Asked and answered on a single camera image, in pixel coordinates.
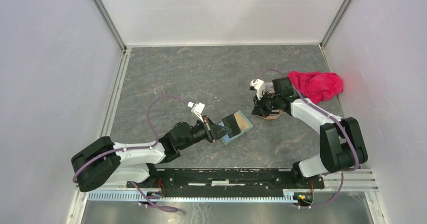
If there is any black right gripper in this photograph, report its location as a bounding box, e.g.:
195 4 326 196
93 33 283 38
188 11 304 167
251 90 280 118

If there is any aluminium frame rail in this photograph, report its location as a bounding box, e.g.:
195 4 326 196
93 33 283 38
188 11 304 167
66 0 388 224

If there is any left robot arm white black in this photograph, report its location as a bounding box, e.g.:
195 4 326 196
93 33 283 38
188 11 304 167
71 115 240 192

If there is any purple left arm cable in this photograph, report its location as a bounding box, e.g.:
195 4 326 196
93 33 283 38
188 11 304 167
73 95 191 213

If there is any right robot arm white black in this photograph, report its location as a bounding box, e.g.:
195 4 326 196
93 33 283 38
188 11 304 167
250 77 368 188

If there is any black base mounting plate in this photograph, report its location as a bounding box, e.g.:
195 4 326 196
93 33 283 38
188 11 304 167
137 168 325 198

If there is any pink oval card tray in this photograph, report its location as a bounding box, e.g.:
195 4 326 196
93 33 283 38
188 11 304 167
262 82 283 120

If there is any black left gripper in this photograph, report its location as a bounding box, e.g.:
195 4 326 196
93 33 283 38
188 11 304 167
179 115 232 150

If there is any black credit card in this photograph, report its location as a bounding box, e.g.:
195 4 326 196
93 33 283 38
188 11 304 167
222 114 241 138

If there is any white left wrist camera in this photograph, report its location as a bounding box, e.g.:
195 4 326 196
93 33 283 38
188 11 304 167
187 101 205 122

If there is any yellow credit card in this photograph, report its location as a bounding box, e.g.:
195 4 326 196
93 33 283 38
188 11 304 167
234 111 251 132

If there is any crumpled red cloth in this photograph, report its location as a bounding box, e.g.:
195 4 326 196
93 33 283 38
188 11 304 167
288 70 343 104

